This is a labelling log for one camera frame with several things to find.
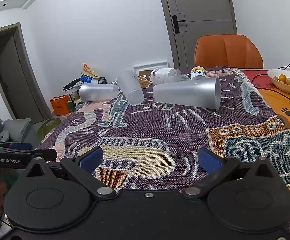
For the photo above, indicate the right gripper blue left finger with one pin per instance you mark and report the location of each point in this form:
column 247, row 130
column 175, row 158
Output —
column 80, row 169

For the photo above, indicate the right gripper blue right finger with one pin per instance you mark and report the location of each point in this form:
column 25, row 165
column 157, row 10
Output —
column 218, row 169

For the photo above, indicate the large frosted plastic cup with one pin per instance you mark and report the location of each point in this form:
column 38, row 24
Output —
column 204, row 93

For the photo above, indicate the grey sofa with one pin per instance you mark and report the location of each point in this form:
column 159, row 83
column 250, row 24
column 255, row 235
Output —
column 18, row 130

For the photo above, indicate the green bag on floor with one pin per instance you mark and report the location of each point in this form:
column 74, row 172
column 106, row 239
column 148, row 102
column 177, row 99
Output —
column 47, row 127

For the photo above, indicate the patterned woven table cloth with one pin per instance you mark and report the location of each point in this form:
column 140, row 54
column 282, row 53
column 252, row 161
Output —
column 154, row 146

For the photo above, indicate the orange paper bag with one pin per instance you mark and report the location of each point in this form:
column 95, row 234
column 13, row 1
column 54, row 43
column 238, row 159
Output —
column 59, row 105

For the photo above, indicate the pile of bags and clutter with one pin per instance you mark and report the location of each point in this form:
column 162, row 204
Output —
column 88, row 75

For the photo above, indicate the orange paw print mat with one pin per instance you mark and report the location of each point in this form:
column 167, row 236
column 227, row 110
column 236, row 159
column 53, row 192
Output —
column 278, row 100

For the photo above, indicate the yellow cap vitamin bottle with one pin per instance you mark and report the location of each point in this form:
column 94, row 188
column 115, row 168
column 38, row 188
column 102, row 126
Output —
column 198, row 73

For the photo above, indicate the clear plastic bottle white label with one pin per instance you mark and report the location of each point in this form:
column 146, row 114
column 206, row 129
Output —
column 165, row 75

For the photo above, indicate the oranges in bowl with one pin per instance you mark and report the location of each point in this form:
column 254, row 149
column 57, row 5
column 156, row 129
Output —
column 282, row 79

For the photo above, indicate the white fruit bowl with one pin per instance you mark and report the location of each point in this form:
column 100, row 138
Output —
column 276, row 72

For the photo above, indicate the orange leather chair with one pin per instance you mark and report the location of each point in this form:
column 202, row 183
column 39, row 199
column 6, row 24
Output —
column 230, row 50

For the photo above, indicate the grey door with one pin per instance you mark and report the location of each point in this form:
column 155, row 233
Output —
column 203, row 17

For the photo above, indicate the white picture frame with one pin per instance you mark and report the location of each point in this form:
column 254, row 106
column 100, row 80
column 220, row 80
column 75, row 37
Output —
column 150, row 66

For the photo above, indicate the black door handle lock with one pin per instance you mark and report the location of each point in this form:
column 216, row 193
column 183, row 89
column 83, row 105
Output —
column 176, row 23

